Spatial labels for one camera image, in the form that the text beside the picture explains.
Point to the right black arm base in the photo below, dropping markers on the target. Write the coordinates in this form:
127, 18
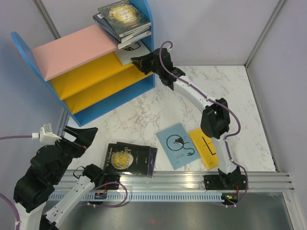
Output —
226, 181

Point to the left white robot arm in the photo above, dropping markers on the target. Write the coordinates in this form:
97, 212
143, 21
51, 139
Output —
47, 168

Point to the dark purple book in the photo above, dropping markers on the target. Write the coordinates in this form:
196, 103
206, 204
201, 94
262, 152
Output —
152, 159

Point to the black Moon and Sixpence book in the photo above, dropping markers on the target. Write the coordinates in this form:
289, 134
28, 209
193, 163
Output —
127, 159

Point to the white slotted cable duct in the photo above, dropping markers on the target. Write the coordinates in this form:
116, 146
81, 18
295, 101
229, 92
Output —
118, 196

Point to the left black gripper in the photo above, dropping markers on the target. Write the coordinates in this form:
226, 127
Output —
85, 137

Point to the teal ocean cover book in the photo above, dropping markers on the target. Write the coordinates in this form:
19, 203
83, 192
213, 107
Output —
127, 43

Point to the yellow letter L book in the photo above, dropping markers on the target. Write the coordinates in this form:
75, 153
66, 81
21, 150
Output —
205, 148

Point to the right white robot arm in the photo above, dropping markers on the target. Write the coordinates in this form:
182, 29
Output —
215, 116

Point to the aluminium mounting rail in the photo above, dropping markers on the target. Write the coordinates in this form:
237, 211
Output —
191, 181

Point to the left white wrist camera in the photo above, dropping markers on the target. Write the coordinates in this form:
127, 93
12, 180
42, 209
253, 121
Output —
46, 135

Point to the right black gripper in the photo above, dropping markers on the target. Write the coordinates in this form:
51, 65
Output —
144, 59

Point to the light blue fish book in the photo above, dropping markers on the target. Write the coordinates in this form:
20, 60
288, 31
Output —
178, 146

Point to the blue pink yellow bookshelf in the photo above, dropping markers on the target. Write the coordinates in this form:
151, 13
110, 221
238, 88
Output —
82, 71

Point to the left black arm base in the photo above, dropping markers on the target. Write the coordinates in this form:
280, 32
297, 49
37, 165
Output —
105, 183

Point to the grey letter G book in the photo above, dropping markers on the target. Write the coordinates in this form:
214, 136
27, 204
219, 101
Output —
133, 50

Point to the green Alice Wonderland book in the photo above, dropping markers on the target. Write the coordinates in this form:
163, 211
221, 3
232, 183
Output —
124, 18

